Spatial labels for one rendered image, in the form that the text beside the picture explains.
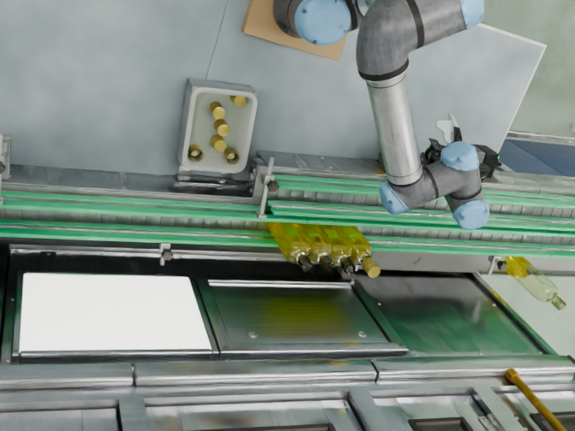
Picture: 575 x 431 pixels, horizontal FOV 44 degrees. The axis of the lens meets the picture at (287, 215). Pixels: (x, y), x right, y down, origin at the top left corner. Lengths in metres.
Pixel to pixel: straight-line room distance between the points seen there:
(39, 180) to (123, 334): 0.48
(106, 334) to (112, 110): 0.61
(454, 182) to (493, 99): 0.75
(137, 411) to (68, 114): 0.81
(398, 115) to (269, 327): 0.63
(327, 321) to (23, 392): 0.74
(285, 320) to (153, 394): 0.42
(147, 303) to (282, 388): 0.39
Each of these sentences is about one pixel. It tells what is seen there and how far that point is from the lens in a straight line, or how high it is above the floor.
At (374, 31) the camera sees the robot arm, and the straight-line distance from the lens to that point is 1.32.
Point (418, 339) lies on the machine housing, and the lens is 1.93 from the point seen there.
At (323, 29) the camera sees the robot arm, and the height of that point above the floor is 1.01.
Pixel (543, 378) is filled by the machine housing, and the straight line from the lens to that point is 1.95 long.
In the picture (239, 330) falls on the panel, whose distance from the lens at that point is 1.71.
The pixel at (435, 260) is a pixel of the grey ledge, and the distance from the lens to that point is 2.27.
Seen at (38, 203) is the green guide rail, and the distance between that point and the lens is 1.81.
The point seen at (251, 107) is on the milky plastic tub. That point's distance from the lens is 1.89.
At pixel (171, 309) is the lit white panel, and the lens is 1.74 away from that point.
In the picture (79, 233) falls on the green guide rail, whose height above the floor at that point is 0.95.
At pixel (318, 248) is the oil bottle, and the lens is 1.83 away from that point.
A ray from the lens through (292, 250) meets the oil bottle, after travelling 1.81.
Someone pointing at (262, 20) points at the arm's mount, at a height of 0.78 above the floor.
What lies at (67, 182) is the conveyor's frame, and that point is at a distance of 1.89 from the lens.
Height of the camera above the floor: 2.58
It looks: 59 degrees down
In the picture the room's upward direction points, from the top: 147 degrees clockwise
